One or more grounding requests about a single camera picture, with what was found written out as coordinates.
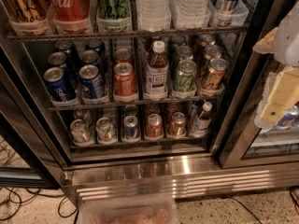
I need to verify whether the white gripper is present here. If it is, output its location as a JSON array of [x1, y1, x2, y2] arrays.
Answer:
[[252, 1, 299, 129]]

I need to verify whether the orange LaCroix can middle row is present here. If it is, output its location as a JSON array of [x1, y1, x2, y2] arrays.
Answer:
[[199, 45, 221, 72]]

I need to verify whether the glass fridge door right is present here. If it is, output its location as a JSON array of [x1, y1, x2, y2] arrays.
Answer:
[[218, 0, 299, 169]]

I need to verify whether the blue silver can top shelf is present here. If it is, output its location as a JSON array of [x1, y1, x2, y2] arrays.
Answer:
[[212, 0, 239, 27]]

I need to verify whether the green LaCroix can front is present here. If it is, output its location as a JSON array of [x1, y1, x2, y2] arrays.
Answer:
[[173, 60, 196, 93]]

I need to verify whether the green LaCroix can middle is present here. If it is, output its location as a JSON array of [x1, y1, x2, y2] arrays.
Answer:
[[172, 46, 193, 66]]

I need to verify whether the brown tea bottle bottom shelf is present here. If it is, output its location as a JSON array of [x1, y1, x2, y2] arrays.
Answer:
[[189, 102, 212, 137]]

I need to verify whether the brown tea bottle shelf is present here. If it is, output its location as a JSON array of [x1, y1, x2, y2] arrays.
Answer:
[[145, 41, 169, 101], [189, 102, 212, 137]]

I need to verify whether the green LaCroix can rear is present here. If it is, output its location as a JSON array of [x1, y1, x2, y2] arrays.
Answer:
[[167, 35, 186, 57]]

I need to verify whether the orange can bottom shelf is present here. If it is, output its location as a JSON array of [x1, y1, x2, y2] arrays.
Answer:
[[167, 112, 187, 137]]

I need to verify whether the brown tea bottle middle shelf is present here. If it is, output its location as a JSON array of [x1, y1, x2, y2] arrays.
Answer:
[[145, 41, 169, 101]]

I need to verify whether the red can bottom shelf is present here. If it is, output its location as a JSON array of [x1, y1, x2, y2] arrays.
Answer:
[[145, 114, 164, 139]]

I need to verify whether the orange soda can front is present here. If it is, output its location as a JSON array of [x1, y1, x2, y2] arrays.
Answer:
[[113, 63, 137, 103]]

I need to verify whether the orange soda can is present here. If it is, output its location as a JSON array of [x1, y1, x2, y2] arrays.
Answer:
[[113, 63, 137, 103], [113, 48, 135, 65]]

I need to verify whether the orange soda can rear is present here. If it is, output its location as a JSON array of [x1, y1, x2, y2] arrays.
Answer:
[[113, 48, 135, 65]]

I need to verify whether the blue can bottom shelf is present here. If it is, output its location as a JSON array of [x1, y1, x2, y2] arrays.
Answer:
[[123, 116, 139, 141]]

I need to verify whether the stainless steel fridge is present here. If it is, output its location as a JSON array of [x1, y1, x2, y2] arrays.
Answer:
[[0, 0, 298, 205]]

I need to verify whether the green LaCroix can top shelf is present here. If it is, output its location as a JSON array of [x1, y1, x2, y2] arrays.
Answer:
[[97, 0, 131, 32]]

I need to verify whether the blue Pepsi can rear right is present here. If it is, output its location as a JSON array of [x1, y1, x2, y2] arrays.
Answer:
[[85, 39, 108, 74]]

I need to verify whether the blue pepsi can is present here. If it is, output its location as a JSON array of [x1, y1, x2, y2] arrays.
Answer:
[[47, 51, 78, 86], [55, 40, 79, 66], [80, 50, 105, 75], [79, 64, 107, 99], [44, 67, 78, 107], [85, 39, 108, 74]]

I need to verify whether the white can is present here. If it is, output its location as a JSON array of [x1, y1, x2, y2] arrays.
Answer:
[[70, 119, 93, 147], [96, 118, 116, 144]]

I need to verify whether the blue Pepsi can front right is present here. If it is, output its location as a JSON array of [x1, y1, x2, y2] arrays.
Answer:
[[79, 64, 107, 99]]

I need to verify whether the blue Pepsi can middle right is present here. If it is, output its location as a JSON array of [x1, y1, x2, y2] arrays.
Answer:
[[80, 50, 105, 75]]

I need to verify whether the white can bottom left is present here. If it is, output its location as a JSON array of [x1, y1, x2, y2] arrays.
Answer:
[[70, 119, 93, 147]]

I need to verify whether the blue Pepsi can rear left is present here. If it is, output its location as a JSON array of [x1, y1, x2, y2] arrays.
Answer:
[[55, 40, 79, 66]]

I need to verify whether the red Coca-Cola can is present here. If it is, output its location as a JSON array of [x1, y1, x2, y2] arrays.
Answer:
[[50, 0, 90, 34]]

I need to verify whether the blue Pepsi can front left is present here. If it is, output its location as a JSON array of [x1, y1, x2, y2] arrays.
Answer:
[[44, 67, 78, 107]]

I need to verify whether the blue Pepsi can middle left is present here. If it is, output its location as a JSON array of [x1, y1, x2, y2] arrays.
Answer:
[[47, 51, 78, 86]]

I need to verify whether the clear water bottle right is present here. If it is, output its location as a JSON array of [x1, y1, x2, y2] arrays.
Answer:
[[170, 0, 210, 29]]

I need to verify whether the clear water bottle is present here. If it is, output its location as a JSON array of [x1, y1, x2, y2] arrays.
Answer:
[[136, 0, 171, 32], [170, 0, 210, 29]]

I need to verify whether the clear water bottle left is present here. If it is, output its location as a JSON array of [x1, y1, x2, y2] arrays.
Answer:
[[136, 0, 171, 32]]

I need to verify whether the clear plastic bin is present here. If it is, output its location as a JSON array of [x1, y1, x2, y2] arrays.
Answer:
[[77, 194, 179, 224]]

